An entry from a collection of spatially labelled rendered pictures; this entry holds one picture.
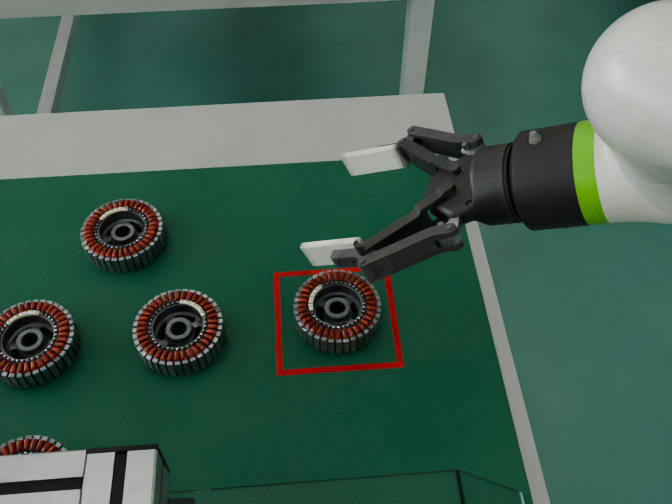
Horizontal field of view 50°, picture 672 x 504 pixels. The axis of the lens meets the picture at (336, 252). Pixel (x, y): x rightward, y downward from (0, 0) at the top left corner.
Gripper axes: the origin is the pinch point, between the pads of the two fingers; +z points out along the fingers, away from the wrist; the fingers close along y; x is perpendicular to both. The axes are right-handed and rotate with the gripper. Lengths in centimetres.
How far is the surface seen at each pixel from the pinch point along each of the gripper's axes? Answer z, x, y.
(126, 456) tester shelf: -4.2, 13.3, -36.2
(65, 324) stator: 36.6, -2.0, -13.1
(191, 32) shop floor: 133, -38, 145
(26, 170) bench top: 58, 5, 12
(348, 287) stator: 8.4, -17.2, 3.3
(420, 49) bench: 26, -33, 87
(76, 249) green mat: 44.5, -1.7, 0.1
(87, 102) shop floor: 148, -31, 101
